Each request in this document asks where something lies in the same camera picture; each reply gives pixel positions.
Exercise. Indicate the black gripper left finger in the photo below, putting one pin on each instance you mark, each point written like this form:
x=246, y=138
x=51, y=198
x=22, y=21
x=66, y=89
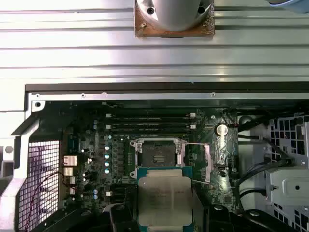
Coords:
x=120, y=222

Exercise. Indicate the black PC case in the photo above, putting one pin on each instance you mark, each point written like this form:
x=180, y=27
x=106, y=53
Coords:
x=144, y=87

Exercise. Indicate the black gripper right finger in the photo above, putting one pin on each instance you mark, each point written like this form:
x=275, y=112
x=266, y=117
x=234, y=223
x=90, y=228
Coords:
x=222, y=222

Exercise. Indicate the silver CPU green edge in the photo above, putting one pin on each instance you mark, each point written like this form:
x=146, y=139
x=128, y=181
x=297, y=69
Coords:
x=164, y=198

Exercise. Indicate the brown square base plate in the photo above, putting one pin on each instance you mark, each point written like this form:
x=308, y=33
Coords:
x=140, y=30

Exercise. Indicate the silver coin battery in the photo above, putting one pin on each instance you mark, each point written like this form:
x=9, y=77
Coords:
x=222, y=129

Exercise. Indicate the metal drive cage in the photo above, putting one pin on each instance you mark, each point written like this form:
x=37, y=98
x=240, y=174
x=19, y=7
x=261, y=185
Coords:
x=289, y=188

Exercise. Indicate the green motherboard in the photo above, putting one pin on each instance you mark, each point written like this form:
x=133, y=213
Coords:
x=97, y=174

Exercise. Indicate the CPU socket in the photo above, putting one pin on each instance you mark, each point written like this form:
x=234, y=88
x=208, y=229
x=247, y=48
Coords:
x=158, y=154

